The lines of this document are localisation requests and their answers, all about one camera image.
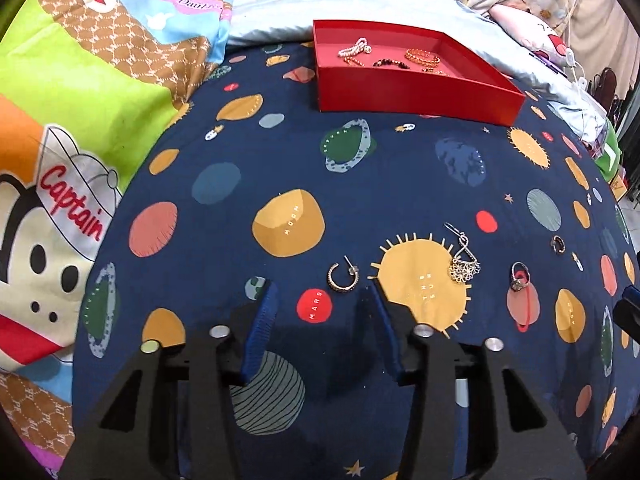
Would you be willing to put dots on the green cloth item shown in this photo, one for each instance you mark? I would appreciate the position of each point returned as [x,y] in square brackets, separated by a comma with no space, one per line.
[608,161]

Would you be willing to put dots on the hoop earring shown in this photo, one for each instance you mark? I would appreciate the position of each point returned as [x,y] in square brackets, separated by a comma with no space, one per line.
[557,244]
[343,277]

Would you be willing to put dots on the light blue crumpled sheet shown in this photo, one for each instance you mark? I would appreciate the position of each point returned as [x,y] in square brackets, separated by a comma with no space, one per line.
[583,114]

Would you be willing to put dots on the navy planet print bedsheet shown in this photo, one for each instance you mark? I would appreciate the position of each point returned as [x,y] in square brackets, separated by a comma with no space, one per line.
[257,185]

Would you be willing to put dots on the colourful monkey cartoon blanket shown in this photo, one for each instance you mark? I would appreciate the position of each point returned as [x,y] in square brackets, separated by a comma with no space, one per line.
[87,88]

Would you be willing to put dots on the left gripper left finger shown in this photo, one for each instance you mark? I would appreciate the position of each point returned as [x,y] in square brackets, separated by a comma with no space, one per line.
[131,432]

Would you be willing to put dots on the white pillow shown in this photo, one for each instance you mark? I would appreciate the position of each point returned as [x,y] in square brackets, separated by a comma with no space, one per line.
[256,22]

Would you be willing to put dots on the pink cartoon pillow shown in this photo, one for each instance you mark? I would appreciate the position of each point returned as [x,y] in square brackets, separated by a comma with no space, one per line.
[536,35]

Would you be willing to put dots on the gold wrist watch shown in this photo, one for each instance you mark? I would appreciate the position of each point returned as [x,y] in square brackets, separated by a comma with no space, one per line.
[432,70]

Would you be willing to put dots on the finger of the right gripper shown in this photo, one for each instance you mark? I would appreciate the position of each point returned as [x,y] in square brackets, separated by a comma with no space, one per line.
[631,294]

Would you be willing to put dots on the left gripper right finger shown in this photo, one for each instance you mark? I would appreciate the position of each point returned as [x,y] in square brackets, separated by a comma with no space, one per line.
[513,433]

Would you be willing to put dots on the red cardboard tray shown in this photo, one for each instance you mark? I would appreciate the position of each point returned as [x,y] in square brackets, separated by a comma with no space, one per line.
[365,66]

